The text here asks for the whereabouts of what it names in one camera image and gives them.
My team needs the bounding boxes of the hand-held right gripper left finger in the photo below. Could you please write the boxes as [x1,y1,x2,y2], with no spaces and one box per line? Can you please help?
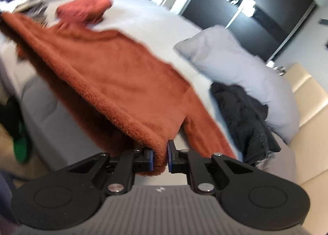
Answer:
[67,147,155,195]

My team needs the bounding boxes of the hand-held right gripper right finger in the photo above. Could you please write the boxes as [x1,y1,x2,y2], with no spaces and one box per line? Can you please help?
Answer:
[166,139,256,195]

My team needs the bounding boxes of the rust fleece robe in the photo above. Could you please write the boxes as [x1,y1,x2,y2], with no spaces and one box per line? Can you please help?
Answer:
[0,11,237,177]

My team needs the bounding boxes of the black garment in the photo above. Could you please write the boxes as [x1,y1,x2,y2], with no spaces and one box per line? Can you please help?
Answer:
[210,82,281,167]

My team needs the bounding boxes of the grey pillow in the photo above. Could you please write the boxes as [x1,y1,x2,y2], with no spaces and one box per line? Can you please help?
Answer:
[174,25,301,144]

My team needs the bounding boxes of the green slipper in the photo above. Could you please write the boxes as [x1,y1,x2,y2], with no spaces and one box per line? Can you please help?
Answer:
[12,122,31,163]

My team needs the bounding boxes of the white bed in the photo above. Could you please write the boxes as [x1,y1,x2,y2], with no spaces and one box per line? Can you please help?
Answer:
[0,0,299,187]

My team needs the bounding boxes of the cream padded headboard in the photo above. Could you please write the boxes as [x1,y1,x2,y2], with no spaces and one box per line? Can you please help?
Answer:
[282,63,328,225]

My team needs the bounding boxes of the folded rust fleece garment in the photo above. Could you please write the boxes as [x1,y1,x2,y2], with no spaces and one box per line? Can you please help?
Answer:
[56,0,114,25]

